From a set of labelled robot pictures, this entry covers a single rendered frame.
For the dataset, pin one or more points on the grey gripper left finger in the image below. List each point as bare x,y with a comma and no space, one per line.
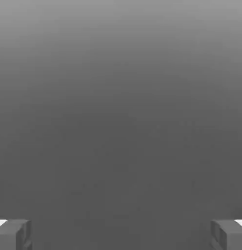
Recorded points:
9,235

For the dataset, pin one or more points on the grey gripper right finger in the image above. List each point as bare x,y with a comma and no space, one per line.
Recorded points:
232,236

